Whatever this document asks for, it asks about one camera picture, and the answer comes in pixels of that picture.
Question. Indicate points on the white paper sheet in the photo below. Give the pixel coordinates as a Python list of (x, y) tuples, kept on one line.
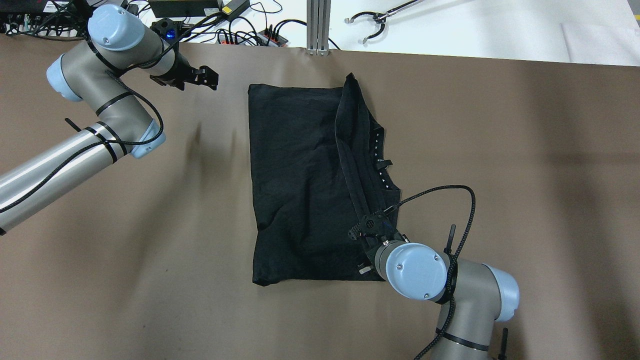
[(601, 45)]

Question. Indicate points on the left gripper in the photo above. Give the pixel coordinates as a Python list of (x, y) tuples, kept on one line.
[(183, 74)]

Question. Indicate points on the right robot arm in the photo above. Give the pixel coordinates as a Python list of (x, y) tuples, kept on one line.
[(473, 296)]

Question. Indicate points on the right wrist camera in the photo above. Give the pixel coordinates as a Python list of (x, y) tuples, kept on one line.
[(377, 226)]

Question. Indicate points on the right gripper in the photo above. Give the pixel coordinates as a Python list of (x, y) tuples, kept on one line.
[(363, 268)]

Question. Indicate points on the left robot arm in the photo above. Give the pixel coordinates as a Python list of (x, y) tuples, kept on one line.
[(124, 124)]

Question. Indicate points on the black flat box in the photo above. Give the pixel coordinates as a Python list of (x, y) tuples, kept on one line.
[(184, 8)]

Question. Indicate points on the grabber reacher tool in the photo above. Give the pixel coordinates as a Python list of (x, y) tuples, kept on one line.
[(380, 18)]

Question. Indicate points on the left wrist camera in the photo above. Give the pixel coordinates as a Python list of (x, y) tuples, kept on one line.
[(170, 30)]

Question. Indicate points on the red black usb hub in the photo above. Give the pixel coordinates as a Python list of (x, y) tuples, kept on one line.
[(264, 38)]

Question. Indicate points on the black graphic t-shirt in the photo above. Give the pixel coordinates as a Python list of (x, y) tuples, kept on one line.
[(317, 167)]

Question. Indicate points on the aluminium frame post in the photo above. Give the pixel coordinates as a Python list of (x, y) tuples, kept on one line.
[(317, 27)]

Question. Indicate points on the black power adapter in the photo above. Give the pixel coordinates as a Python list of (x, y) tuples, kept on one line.
[(230, 10)]

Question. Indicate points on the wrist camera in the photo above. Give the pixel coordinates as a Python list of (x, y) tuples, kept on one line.
[(377, 226), (170, 30)]

